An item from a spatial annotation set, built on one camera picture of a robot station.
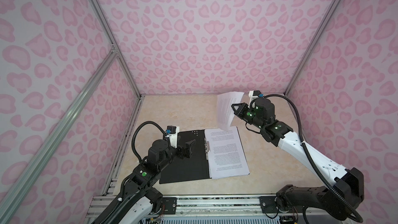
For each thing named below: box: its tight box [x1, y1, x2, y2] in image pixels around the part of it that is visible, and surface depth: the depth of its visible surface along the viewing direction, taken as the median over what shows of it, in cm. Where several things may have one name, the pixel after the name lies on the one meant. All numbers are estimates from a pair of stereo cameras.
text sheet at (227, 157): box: [204, 126, 250, 180], surface depth 90 cm
